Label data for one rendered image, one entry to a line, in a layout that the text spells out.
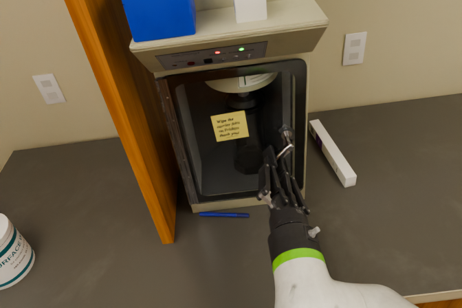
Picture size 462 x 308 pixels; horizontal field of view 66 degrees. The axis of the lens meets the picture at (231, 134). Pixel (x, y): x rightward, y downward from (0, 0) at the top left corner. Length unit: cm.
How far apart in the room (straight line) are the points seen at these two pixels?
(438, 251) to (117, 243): 81
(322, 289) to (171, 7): 48
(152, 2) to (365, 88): 98
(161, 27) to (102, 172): 77
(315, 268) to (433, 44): 99
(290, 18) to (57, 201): 92
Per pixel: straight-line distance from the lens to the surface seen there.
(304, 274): 61
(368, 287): 67
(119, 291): 97
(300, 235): 65
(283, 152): 81
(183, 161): 87
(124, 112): 70
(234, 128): 81
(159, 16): 58
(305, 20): 60
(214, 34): 58
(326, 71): 131
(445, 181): 118
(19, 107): 146
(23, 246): 109
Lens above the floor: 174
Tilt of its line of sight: 39 degrees down
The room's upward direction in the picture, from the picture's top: 8 degrees counter-clockwise
